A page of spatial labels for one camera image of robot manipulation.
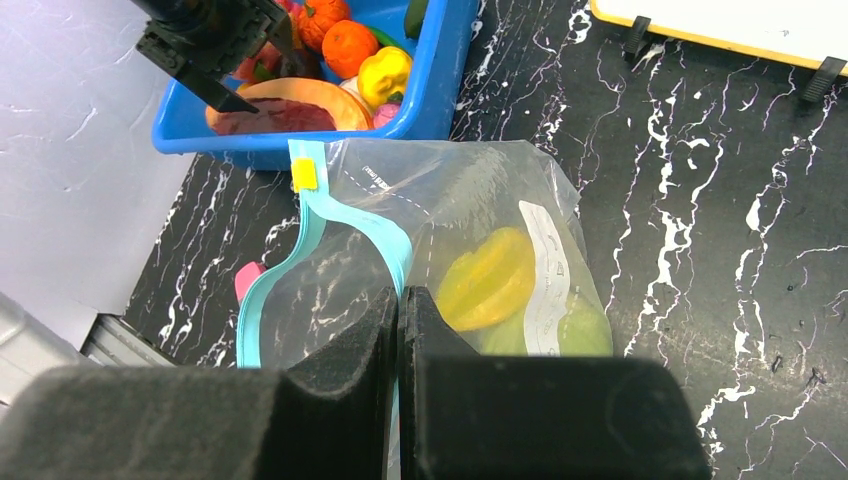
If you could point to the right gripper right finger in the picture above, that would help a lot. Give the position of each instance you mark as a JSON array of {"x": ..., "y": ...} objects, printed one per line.
[{"x": 464, "y": 415}]

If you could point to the clear zip top bag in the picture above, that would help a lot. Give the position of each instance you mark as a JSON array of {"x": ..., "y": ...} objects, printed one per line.
[{"x": 386, "y": 214}]

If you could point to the orange tangerine toy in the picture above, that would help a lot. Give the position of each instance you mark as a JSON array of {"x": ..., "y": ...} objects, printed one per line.
[{"x": 346, "y": 45}]

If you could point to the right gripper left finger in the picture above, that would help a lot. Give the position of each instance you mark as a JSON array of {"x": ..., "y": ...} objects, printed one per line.
[{"x": 326, "y": 417}]

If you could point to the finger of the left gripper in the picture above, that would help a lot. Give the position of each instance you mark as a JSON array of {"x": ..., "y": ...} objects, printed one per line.
[{"x": 212, "y": 92}]

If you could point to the pink white cube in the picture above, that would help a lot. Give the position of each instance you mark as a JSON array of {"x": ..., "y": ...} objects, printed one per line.
[{"x": 245, "y": 278}]

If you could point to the hot dog bun toy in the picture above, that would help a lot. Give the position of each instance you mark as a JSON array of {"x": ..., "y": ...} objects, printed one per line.
[{"x": 293, "y": 105}]

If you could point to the white dry-erase board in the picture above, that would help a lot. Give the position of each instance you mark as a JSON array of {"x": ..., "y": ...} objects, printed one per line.
[{"x": 808, "y": 34}]

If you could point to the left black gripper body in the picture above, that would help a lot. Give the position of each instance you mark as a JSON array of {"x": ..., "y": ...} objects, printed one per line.
[{"x": 214, "y": 36}]

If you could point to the yellow bell pepper toy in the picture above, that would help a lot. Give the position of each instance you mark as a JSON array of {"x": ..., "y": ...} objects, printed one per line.
[{"x": 484, "y": 287}]

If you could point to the green round melon toy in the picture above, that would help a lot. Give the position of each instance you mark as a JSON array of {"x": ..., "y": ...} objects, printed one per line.
[{"x": 583, "y": 331}]

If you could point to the blue plastic bin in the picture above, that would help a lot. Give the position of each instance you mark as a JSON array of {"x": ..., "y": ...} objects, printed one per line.
[{"x": 427, "y": 111}]

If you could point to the orange pumpkin toy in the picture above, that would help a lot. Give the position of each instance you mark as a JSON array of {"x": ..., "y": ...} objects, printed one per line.
[{"x": 316, "y": 17}]

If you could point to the dark green avocado toy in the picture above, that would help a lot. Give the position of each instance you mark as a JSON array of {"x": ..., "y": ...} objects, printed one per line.
[{"x": 414, "y": 18}]

